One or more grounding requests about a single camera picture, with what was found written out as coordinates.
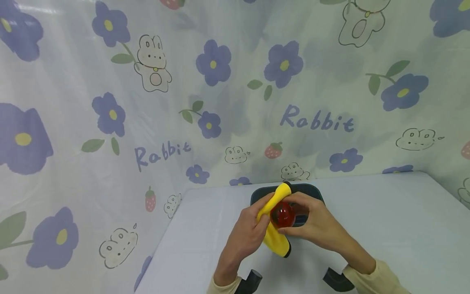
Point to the person's right index finger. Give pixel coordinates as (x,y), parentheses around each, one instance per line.
(299,197)

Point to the person's left forearm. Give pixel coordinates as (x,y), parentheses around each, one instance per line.
(227,281)

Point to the dark grey tray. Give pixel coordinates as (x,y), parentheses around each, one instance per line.
(312,192)

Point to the person's left fingers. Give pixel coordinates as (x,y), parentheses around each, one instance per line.
(261,202)

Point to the person's right forearm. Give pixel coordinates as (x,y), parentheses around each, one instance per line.
(371,275)

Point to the red glass ball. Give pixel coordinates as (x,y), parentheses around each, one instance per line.
(282,214)

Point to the person's right hand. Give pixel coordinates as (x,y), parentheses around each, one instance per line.
(321,228)

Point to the black wrist band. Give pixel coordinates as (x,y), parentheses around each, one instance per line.
(337,280)
(250,281)

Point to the person's left thumb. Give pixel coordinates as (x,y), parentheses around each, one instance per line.
(265,227)

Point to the yellow cloth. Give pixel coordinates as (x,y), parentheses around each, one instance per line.
(276,241)

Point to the person's right thumb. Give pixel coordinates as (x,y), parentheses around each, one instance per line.
(293,231)

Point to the person's left hand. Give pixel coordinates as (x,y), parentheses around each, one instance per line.
(244,234)

